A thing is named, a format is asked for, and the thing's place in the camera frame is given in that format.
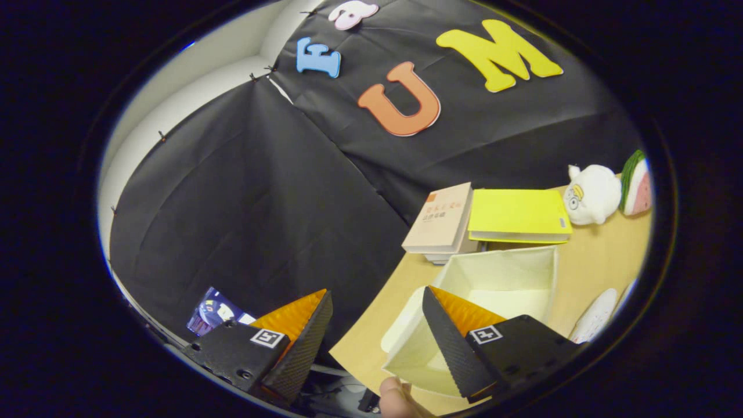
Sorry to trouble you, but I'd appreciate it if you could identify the white plush toy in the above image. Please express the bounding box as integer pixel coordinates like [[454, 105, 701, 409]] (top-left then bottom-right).
[[563, 164, 623, 226]]

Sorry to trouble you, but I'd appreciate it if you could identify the cream fabric storage box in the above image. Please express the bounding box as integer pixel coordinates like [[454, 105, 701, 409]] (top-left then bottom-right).
[[380, 245, 560, 398]]

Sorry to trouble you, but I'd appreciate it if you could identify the beige book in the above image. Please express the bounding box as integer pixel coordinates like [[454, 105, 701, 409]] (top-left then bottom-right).
[[402, 182, 479, 265]]

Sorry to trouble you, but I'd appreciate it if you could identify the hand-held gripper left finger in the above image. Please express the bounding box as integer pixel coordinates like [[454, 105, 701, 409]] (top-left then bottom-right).
[[185, 289, 334, 407]]

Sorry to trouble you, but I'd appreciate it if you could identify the yellow book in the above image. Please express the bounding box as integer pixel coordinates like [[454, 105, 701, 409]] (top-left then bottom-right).
[[468, 188, 574, 244]]

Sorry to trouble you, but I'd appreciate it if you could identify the blue printed poster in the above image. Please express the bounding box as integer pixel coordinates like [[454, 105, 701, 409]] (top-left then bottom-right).
[[186, 287, 257, 337]]

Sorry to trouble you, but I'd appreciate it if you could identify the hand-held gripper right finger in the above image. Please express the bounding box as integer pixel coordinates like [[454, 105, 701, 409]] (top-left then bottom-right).
[[421, 286, 584, 404]]

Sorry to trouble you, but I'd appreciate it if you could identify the watermelon slice plush toy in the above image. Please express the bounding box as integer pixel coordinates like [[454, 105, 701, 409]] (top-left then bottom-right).
[[619, 150, 653, 217]]

